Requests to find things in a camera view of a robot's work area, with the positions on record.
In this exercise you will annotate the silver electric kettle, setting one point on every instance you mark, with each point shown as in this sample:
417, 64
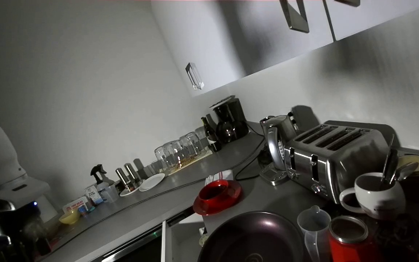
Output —
276, 145

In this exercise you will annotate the white plate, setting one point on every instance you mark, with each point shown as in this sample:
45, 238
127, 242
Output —
152, 182

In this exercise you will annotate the yellow plate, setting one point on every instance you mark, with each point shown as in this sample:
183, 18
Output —
413, 162

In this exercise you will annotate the clear measuring jug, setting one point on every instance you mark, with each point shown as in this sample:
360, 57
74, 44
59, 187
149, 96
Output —
313, 229

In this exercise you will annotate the silver and black grinder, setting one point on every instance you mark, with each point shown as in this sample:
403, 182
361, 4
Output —
133, 173
124, 179

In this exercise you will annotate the silver four-slot toaster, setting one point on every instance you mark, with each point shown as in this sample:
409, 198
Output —
336, 160

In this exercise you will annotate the white mug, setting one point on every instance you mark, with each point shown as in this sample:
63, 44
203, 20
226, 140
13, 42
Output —
375, 200

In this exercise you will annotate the open drawer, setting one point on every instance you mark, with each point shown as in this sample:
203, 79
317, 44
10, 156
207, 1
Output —
182, 240

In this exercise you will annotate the small clear container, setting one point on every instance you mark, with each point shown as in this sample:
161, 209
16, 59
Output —
110, 194

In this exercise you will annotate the spray bottle with black trigger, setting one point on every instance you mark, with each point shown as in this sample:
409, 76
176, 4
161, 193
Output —
100, 178

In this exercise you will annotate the white box with red print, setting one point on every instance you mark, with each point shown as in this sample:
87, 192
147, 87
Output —
74, 205

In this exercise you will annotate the dark wine bottle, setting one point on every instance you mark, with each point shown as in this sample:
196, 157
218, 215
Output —
211, 136

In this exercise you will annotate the yellow bowl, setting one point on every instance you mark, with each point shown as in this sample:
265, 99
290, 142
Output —
70, 217

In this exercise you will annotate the red tin canister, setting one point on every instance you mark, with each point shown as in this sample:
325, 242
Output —
351, 243

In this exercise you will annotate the white cloth with red stripes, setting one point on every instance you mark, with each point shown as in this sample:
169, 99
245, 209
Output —
219, 176

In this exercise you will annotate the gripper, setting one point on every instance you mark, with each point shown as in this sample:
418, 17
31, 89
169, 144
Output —
9, 236

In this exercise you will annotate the red saucer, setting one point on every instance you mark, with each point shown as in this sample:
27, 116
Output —
231, 200

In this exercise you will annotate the black coffee maker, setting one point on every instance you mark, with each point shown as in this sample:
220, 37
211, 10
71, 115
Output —
230, 118

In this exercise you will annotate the white wall cabinet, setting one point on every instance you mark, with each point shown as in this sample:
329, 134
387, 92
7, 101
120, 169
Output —
231, 40

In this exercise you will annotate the dark frying pan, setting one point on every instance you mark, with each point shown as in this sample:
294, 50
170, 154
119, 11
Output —
253, 240

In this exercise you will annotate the small white saucer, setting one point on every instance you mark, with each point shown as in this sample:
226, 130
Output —
129, 191

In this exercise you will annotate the small white carton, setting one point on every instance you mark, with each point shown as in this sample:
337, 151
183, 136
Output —
94, 195

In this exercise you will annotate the red cup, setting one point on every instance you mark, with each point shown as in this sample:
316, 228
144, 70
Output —
213, 192

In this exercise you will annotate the clear glass jar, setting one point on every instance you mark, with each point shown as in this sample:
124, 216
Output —
202, 137
189, 145
163, 158
176, 153

